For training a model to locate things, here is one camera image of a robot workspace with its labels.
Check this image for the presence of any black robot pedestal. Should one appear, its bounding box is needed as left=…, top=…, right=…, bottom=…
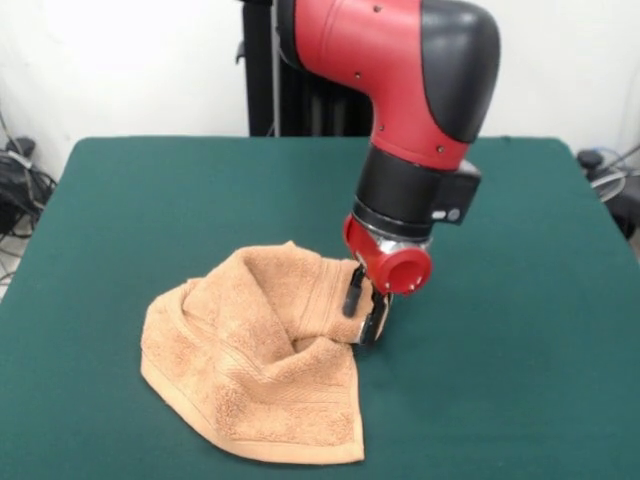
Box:
left=234, top=0, right=374, bottom=137

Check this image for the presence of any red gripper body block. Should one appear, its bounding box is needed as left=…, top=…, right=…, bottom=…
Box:
left=342, top=214, right=432, bottom=296

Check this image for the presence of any black equipment base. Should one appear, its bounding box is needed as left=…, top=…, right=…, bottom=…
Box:
left=607, top=174, right=640, bottom=236

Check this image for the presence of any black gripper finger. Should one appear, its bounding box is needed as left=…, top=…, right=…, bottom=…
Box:
left=357, top=292, right=394, bottom=346
left=341, top=267, right=369, bottom=317

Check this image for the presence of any tan terry towel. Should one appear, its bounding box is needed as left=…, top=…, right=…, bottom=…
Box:
left=139, top=240, right=381, bottom=462

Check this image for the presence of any dark green table cloth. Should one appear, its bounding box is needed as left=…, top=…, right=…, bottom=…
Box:
left=0, top=135, right=640, bottom=480

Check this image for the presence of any black plug device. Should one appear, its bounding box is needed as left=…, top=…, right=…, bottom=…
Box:
left=577, top=149, right=606, bottom=174

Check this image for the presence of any black cable bundle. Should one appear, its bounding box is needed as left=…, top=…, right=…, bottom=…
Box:
left=0, top=137, right=59, bottom=240

